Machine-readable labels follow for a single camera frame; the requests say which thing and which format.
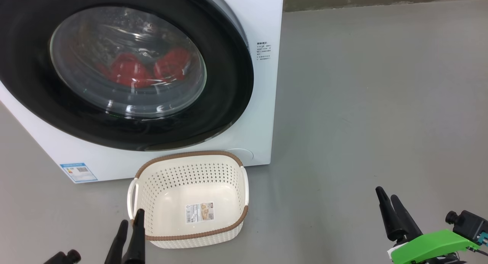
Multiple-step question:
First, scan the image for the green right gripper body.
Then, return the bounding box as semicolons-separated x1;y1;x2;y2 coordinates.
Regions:
388;229;481;264

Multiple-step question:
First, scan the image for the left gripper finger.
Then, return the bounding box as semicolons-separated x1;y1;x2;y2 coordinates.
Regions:
105;219;129;264
122;209;146;264

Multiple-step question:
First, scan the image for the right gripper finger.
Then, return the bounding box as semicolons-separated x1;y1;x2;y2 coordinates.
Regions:
391;195;423;238
376;186;408;242

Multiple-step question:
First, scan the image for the red printed jersey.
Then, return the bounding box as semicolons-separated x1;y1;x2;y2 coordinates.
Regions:
97;53;157;88

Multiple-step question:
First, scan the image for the washing machine door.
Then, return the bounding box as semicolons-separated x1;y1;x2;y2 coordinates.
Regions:
0;0;255;152

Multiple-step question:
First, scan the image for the red and white garment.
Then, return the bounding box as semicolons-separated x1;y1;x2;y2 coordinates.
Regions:
154;47;191;82

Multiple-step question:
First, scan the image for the cream perforated laundry basket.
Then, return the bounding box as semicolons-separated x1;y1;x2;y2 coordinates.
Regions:
127;150;249;249

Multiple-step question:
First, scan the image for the printed label sticker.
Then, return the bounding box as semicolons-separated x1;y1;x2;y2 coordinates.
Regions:
186;202;214;224

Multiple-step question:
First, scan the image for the white washing machine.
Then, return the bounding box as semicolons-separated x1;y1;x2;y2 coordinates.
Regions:
0;0;284;184

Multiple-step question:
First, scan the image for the blue energy label sticker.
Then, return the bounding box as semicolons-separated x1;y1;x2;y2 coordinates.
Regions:
60;163;98;183

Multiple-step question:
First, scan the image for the teal plug right cable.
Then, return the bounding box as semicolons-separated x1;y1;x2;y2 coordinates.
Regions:
475;233;488;256

